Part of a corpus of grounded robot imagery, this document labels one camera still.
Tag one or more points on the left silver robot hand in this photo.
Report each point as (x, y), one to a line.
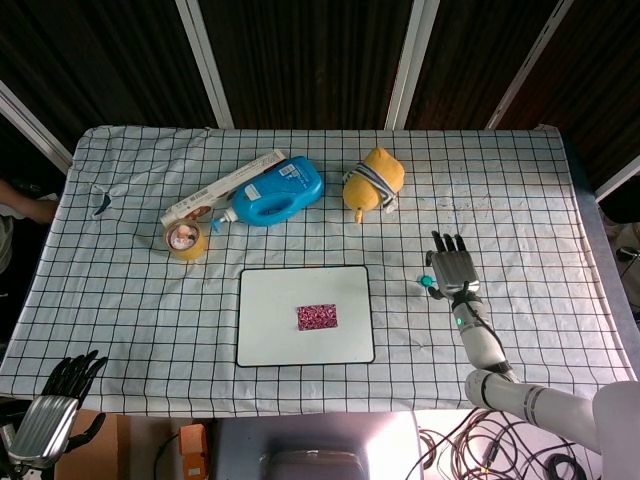
(45, 425)

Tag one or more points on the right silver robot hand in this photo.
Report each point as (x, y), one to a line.
(452, 267)

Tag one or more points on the white black checkered tablecloth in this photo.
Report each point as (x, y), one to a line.
(150, 310)

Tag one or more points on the white board with black rim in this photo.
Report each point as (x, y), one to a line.
(280, 320)

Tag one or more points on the yellow tape roll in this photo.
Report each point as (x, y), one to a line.
(192, 252)

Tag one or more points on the small teal disc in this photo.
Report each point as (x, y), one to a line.
(426, 281)

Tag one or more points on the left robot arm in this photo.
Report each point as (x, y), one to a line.
(7, 452)

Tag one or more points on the long white cardboard box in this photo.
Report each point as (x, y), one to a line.
(220, 187)

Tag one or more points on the brown cardboard box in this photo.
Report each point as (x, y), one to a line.
(100, 450)

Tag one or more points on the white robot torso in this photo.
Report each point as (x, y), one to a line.
(620, 435)

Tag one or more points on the orange box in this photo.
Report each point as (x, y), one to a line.
(194, 447)

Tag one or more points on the white metal frame post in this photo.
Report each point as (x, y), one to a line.
(620, 177)
(530, 65)
(412, 60)
(205, 60)
(35, 130)

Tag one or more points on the yellow plush toy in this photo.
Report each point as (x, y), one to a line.
(380, 170)

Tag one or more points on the blue detergent bottle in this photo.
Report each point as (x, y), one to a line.
(280, 195)

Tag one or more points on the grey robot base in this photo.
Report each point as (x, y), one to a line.
(310, 440)

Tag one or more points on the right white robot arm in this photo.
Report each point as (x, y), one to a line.
(482, 350)

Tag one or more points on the person forearm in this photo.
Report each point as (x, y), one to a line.
(30, 207)

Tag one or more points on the small pink patterned packet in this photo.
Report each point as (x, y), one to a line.
(318, 317)

